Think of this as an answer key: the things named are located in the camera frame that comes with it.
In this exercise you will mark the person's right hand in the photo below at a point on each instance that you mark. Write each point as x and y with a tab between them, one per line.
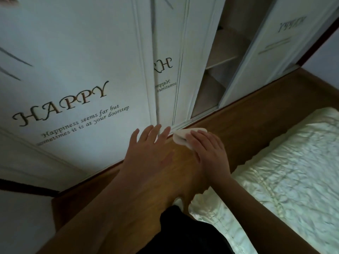
211	158

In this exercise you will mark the person's left hand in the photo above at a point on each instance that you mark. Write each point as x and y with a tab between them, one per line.
148	158

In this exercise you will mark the person's left middle finger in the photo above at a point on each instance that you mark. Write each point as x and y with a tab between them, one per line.
156	133

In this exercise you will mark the person's left little finger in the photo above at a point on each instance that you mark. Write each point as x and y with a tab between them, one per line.
135	136

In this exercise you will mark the person's right thumb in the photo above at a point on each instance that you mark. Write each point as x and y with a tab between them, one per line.
192	148

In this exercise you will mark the white cloth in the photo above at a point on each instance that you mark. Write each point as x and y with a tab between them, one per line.
181	136

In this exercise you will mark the person's right forearm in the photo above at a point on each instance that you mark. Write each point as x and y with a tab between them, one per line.
254	216

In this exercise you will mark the person's left forearm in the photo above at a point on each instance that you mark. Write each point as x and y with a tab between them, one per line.
106	216

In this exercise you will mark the person's white shoe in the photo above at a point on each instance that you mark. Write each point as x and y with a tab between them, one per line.
178	202

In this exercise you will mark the large white printed wardrobe door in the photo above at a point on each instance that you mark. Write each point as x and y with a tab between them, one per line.
74	84

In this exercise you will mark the person's black trousers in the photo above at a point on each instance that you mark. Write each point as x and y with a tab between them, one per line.
185	232

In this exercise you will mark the wardrobe interior shelves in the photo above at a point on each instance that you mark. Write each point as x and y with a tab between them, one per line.
219	66

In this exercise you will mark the narrow white wardrobe door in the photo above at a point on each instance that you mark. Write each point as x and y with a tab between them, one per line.
185	50

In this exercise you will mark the white wardrobe door, mirrored print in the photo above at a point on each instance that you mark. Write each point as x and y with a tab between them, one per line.
278	44

